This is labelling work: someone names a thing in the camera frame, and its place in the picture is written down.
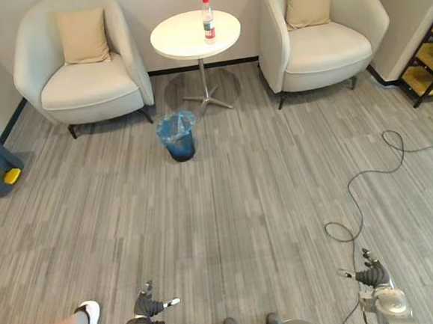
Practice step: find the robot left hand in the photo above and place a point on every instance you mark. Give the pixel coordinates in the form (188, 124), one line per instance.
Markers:
(148, 304)

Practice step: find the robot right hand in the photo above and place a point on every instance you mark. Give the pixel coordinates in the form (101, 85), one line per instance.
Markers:
(371, 272)

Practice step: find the clear plastic bottle red cap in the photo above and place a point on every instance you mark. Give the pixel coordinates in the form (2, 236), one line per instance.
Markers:
(208, 20)

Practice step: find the beige square cushion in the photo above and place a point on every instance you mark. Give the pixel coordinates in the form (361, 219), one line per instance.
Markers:
(83, 36)
(308, 0)

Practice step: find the small dark waste bin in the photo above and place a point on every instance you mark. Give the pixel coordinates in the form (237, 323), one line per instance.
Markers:
(180, 146)

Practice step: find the round white side table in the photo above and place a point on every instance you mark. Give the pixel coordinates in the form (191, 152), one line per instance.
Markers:
(196, 39)

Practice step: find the black frame yellow shelf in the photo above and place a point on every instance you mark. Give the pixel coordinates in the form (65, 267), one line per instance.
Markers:
(428, 62)

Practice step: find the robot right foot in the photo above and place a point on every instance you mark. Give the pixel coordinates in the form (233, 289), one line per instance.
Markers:
(273, 320)

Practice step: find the blue plastic bin bag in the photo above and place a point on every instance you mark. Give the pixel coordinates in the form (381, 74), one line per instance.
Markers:
(174, 127)

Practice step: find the cream armchair with dark legs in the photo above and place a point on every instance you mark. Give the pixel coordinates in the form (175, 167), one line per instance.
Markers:
(77, 64)
(322, 33)

